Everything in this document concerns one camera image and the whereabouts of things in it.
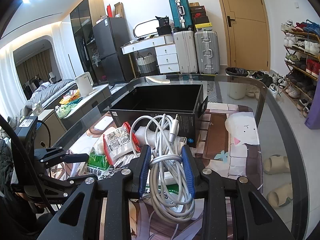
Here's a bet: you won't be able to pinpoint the wooden door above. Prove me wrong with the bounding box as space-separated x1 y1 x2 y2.
219 0 270 71

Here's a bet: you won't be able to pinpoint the purple bag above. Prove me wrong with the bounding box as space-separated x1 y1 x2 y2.
305 79 320 129

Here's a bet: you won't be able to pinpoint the woven laundry basket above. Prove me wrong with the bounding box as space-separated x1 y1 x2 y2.
136 53 157 74

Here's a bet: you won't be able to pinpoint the black refrigerator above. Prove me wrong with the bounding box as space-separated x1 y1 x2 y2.
93 17 135 85

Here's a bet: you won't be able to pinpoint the black bag on desk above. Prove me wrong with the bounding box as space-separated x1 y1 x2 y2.
156 16 174 36

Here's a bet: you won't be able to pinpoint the wooden shoe rack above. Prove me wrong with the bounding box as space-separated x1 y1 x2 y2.
281 20 319 117

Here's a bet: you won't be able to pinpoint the beige slipper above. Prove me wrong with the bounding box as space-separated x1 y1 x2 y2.
267 183 293 209
263 154 290 174

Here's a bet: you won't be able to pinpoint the red-edged white packet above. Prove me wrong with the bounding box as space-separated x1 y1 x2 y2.
103 122 140 165

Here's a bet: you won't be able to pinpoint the black cardboard box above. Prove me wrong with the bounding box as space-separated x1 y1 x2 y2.
110 84 208 147

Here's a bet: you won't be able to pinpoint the white foam piece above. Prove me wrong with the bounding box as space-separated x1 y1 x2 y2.
135 126 187 147

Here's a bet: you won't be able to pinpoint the white trash bin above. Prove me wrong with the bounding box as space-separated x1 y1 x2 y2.
225 67 249 100

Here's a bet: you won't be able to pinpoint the stacked shoe boxes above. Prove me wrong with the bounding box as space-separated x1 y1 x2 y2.
189 2 210 29

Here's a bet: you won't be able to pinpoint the white cable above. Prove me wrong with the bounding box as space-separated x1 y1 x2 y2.
130 113 196 223

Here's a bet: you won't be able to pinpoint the beige slipper near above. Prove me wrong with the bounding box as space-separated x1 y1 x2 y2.
267 183 293 209

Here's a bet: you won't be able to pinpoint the green medicine packet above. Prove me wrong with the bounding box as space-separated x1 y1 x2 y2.
86 152 110 178

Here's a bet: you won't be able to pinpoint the oval mirror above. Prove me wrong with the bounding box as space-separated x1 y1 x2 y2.
132 18 159 38

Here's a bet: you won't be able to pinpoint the white drawer desk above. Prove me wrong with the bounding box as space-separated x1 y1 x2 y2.
121 34 180 74

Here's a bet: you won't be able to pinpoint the black glass cabinet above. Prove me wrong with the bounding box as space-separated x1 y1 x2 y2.
70 0 107 85

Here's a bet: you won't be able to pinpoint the adidas shoelace bag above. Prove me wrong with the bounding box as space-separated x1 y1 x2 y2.
98 153 136 180

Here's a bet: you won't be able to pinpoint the silver suitcase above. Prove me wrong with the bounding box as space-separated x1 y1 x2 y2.
194 30 220 74

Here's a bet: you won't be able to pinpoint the beige slipper far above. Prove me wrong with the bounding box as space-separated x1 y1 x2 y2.
263 154 290 174

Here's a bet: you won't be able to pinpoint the white electric kettle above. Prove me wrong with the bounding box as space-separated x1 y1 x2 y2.
75 72 93 97

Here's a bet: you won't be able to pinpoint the teal suitcase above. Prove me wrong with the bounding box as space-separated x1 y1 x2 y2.
169 0 193 31

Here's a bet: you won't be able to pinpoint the white suitcase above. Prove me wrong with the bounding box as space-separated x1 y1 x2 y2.
174 31 198 74

